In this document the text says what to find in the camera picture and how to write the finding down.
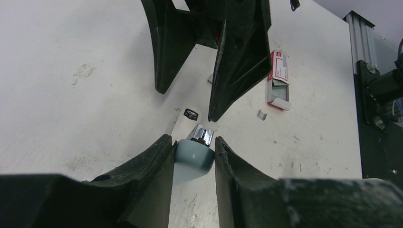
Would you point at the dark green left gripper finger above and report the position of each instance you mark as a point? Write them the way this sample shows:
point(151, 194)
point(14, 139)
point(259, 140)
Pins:
point(243, 57)
point(174, 34)

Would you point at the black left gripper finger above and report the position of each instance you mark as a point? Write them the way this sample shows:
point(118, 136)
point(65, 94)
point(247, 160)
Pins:
point(136, 194)
point(248, 198)

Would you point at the red white staple box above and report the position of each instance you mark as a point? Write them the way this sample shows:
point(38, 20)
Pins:
point(277, 82)

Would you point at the light blue stapler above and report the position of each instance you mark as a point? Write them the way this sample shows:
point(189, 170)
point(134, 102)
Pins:
point(194, 155)

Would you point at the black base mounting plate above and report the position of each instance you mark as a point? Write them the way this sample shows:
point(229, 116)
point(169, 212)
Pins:
point(380, 137)

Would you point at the aluminium front rail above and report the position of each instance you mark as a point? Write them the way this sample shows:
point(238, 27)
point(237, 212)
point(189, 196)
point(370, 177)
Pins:
point(362, 40)

